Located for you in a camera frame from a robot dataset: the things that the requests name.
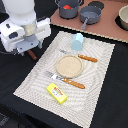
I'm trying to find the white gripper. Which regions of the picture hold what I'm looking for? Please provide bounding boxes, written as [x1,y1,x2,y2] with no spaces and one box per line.
[0,18,51,54]

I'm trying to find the brown toy sausage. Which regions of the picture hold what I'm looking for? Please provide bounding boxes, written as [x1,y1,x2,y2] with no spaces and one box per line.
[27,50,37,60]

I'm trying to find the grey cooking pot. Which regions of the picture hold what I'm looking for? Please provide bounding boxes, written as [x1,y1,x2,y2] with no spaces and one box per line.
[55,0,84,19]

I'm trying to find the red toy tomato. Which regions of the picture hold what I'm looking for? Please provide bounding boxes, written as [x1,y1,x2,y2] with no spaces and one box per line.
[63,5,71,9]

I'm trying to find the light blue cup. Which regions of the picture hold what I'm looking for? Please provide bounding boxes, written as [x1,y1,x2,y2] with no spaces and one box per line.
[71,33,83,51]

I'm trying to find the yellow butter box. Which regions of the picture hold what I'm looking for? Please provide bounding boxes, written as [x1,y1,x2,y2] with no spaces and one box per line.
[47,83,67,104]

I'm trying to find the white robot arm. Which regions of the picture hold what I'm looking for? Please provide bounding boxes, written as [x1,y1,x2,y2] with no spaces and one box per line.
[0,0,51,54]

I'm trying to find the round tan plate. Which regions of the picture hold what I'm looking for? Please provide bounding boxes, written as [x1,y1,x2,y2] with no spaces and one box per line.
[56,55,83,78]

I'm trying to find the beige woven placemat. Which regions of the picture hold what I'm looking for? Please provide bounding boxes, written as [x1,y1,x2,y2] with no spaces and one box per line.
[14,31,114,128]

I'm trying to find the grey frying pan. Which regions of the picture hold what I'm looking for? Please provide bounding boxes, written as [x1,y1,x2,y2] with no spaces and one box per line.
[80,6,102,30]

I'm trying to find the black stove burner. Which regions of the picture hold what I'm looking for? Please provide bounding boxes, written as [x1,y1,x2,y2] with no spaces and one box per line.
[88,1,104,10]

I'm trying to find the pink toy stove board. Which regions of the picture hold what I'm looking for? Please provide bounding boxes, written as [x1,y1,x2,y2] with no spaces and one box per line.
[51,0,128,43]

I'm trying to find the beige bowl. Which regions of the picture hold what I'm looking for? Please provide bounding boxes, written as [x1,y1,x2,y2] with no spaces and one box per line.
[119,5,128,30]

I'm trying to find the fork with orange handle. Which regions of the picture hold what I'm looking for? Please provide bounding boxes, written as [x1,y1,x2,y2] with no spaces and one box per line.
[45,71,85,89]

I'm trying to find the knife with orange handle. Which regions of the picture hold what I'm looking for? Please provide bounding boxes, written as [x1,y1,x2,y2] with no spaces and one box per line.
[58,48,99,63]

